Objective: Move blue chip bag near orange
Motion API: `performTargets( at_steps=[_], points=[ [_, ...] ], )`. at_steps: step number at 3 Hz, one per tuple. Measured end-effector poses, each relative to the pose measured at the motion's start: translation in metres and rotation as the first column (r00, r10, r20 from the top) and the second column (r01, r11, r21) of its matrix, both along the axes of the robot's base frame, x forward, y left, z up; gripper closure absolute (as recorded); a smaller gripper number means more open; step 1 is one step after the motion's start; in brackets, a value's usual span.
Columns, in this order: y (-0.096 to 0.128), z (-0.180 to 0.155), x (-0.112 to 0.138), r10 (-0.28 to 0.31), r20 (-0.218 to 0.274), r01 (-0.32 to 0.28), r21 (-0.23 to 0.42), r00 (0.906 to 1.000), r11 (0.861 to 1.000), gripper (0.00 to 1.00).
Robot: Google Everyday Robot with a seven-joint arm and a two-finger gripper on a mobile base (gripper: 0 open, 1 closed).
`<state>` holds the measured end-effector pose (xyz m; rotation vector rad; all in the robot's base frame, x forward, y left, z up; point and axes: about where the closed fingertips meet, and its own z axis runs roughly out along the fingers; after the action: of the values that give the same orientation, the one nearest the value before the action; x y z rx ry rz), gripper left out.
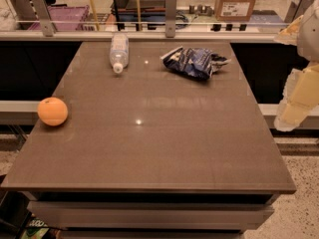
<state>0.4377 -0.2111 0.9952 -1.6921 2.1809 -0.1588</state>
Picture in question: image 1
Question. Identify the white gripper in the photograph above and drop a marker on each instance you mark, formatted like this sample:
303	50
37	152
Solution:
310	39

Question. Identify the blue chip bag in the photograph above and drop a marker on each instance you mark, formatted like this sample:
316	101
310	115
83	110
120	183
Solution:
198	63

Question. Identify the cardboard box with label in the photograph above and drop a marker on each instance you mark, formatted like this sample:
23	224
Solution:
233	10

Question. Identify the clear plastic water bottle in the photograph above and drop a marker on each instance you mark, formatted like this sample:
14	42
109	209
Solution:
119	52

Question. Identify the yellow pole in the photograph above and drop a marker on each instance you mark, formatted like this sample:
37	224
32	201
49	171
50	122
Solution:
92	3

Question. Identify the purple plastic crate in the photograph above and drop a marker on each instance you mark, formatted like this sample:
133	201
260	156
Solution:
67	18

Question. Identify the orange fruit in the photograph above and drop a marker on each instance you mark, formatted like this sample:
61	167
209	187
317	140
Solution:
52	111

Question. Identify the grey table drawer unit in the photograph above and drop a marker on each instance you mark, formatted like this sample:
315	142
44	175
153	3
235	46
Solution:
173	217

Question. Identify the green snack package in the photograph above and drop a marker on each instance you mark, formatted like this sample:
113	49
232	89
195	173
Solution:
35	229

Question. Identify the metal railing bracket right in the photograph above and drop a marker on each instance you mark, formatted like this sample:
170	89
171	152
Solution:
296	9

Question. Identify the metal railing bracket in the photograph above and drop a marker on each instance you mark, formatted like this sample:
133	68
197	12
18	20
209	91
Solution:
170	13
296	9
47	27

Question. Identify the metal railing bracket middle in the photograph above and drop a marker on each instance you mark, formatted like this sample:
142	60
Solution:
170	13

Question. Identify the metal railing bracket left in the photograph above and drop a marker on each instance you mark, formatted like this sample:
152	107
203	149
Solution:
47	27

